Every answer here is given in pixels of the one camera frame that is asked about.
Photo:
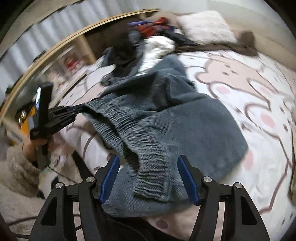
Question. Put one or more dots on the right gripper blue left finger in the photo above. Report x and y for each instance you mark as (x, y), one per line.
(105, 178)

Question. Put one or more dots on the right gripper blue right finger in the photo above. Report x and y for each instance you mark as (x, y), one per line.
(192, 180)

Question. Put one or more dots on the blue knit pants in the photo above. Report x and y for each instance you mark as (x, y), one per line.
(152, 119)

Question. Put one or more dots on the colourful clothes pile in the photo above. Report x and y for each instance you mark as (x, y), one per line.
(149, 28)

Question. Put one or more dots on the person's left hand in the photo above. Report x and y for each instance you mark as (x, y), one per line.
(30, 146)

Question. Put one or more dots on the grey window curtain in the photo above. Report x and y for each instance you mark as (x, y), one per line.
(45, 23)

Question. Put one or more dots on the black garment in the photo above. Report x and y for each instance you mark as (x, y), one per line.
(126, 55)

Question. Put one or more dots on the white garment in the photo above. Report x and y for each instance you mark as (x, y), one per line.
(155, 48)

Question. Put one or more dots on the brown blanket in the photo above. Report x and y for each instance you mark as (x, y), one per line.
(245, 46)

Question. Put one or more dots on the white fluffy pillow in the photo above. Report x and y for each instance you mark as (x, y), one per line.
(206, 27)

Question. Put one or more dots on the long beige bolster cushion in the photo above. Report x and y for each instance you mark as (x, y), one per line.
(270, 39)

